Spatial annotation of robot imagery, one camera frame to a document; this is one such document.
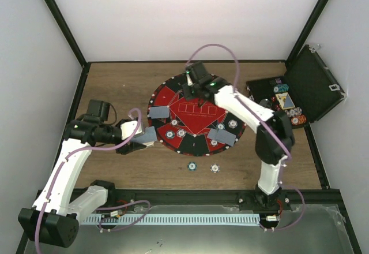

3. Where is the blue backed card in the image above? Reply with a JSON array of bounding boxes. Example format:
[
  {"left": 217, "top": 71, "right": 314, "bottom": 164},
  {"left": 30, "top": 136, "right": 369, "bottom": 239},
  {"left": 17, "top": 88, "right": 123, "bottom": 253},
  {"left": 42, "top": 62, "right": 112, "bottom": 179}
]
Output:
[
  {"left": 148, "top": 106, "right": 170, "bottom": 119},
  {"left": 207, "top": 129, "right": 219, "bottom": 140}
]

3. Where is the teal chip stack mat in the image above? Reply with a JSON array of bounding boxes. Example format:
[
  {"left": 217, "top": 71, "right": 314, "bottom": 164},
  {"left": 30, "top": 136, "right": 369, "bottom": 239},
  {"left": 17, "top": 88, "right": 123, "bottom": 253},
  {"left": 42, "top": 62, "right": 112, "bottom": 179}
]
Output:
[{"left": 217, "top": 123, "right": 225, "bottom": 130}]

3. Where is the brown poker chip stack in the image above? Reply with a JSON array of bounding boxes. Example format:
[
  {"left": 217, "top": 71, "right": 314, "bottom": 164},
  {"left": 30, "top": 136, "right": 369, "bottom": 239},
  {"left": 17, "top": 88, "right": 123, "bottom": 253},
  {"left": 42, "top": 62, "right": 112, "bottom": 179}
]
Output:
[{"left": 171, "top": 119, "right": 178, "bottom": 126}]

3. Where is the teal poker chip stack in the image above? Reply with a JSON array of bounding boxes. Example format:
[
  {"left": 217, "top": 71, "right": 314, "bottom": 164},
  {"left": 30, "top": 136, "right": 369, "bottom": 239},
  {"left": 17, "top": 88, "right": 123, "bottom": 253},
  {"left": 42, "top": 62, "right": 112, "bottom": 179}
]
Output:
[{"left": 165, "top": 130, "right": 176, "bottom": 139}]

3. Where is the white chip stack mat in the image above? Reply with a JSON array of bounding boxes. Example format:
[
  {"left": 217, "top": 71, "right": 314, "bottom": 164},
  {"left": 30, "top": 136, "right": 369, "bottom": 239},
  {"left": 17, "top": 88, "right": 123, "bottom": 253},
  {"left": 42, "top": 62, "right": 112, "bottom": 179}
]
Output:
[{"left": 228, "top": 119, "right": 238, "bottom": 129}]

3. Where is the blue backed card deck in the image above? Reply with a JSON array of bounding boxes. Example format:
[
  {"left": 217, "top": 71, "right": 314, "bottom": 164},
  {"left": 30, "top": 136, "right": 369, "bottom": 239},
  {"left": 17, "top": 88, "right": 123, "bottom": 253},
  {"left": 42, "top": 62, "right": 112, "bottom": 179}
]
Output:
[{"left": 132, "top": 126, "right": 157, "bottom": 145}]

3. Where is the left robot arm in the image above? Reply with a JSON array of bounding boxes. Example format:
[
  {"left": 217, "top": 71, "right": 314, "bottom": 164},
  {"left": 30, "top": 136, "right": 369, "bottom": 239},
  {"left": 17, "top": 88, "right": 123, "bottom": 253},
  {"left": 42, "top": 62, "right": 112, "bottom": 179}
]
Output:
[{"left": 18, "top": 100, "right": 144, "bottom": 253}]

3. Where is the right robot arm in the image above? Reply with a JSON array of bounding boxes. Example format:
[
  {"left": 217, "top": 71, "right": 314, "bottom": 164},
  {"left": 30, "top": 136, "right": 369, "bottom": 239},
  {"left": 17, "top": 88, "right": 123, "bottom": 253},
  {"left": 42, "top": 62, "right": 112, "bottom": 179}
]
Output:
[{"left": 183, "top": 62, "right": 295, "bottom": 210}]

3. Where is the white card box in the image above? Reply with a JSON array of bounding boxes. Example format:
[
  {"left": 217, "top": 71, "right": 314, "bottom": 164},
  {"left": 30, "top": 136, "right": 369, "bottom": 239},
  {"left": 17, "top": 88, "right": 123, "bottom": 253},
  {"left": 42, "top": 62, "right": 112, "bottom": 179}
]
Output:
[{"left": 143, "top": 141, "right": 155, "bottom": 147}]

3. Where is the round red black poker mat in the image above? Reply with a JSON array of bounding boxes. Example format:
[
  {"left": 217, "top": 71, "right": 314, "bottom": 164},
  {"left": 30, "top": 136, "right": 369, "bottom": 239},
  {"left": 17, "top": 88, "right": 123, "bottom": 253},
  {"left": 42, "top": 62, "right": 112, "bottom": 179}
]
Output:
[{"left": 148, "top": 74, "right": 246, "bottom": 156}]

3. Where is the round dealer button in case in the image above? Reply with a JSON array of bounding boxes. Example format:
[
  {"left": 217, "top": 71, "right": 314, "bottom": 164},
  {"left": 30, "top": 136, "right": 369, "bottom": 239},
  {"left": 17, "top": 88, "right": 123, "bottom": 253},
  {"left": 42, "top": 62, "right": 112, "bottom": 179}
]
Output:
[{"left": 259, "top": 99, "right": 272, "bottom": 109}]

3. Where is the teal chip on table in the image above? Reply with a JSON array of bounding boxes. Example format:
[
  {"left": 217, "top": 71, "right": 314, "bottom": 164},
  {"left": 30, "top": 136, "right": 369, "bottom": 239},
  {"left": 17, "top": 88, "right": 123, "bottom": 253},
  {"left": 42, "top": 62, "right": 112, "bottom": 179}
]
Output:
[{"left": 187, "top": 162, "right": 197, "bottom": 171}]

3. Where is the teal chip stack in case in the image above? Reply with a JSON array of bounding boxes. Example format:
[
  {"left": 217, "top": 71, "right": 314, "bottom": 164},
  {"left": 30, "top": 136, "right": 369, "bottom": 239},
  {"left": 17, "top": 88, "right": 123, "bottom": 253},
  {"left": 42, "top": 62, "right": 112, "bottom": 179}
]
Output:
[{"left": 273, "top": 84, "right": 289, "bottom": 94}]

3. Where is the blue white poker chip stack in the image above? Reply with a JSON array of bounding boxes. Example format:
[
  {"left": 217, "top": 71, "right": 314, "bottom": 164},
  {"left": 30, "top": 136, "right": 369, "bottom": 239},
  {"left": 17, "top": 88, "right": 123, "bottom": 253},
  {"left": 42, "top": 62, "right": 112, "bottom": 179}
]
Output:
[{"left": 210, "top": 164, "right": 220, "bottom": 173}]

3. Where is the card deck in case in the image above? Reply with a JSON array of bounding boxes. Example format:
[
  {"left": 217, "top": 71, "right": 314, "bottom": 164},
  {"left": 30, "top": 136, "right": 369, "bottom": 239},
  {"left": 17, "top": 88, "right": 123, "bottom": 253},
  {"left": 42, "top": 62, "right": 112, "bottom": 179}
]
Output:
[{"left": 276, "top": 92, "right": 295, "bottom": 110}]

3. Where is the purple white chip stack in case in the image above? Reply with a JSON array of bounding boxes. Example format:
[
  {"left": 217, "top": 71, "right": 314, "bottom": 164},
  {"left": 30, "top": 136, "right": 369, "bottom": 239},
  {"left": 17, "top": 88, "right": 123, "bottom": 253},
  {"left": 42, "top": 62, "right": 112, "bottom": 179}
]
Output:
[{"left": 287, "top": 107, "right": 302, "bottom": 117}]

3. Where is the orange chip stack in case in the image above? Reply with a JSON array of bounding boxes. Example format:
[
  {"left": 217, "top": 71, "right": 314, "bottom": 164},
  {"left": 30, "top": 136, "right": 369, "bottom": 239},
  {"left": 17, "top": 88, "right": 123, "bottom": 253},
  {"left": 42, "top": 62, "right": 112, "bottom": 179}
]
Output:
[{"left": 291, "top": 115, "right": 307, "bottom": 126}]

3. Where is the black poker case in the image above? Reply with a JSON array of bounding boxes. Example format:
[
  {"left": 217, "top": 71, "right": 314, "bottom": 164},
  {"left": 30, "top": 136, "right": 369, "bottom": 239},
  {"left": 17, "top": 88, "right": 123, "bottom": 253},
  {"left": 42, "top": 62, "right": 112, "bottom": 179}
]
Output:
[{"left": 246, "top": 45, "right": 346, "bottom": 128}]

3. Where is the light blue slotted cable duct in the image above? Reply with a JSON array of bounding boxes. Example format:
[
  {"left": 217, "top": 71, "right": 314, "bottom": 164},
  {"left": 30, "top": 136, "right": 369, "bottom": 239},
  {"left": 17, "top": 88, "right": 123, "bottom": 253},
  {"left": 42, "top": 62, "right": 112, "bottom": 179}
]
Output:
[{"left": 82, "top": 214, "right": 260, "bottom": 227}]

